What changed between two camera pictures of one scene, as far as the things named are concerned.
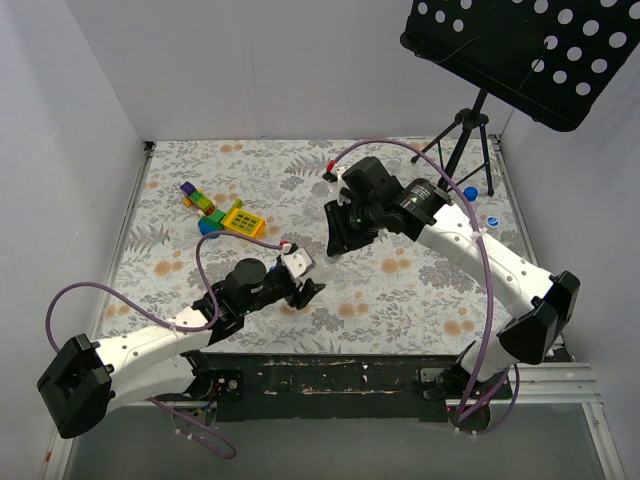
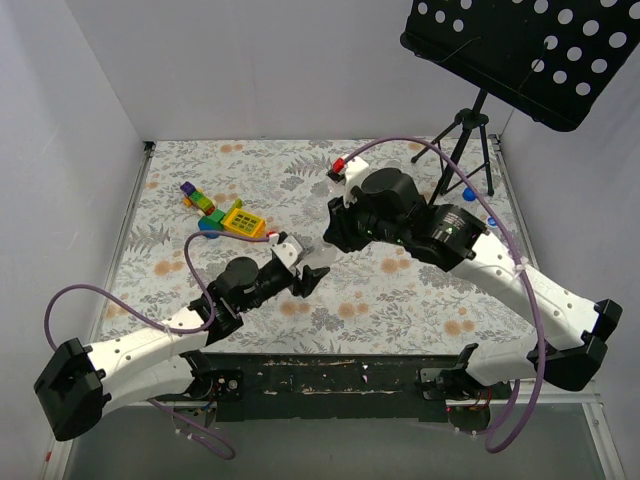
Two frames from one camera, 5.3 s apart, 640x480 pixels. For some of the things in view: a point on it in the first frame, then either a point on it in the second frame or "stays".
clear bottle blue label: (470, 193) stays
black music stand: (549, 59) stays
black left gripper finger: (299, 299) -> (303, 287)
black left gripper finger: (307, 291) -> (311, 278)
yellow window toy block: (242, 223) stays
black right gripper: (345, 220) stays
